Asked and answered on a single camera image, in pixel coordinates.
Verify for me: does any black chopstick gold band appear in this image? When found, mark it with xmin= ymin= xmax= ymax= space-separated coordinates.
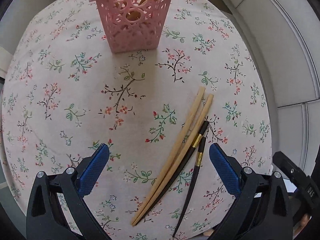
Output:
xmin=138 ymin=120 xmax=209 ymax=222
xmin=172 ymin=137 xmax=206 ymax=238

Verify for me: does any wooden chopstick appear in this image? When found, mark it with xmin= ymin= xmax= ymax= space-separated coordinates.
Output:
xmin=130 ymin=86 xmax=205 ymax=225
xmin=133 ymin=94 xmax=214 ymax=226

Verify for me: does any floral tablecloth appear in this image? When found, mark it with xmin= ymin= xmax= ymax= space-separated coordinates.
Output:
xmin=1 ymin=0 xmax=272 ymax=239

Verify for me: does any pink perforated utensil basket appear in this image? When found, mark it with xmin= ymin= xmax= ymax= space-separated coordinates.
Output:
xmin=90 ymin=0 xmax=171 ymax=53

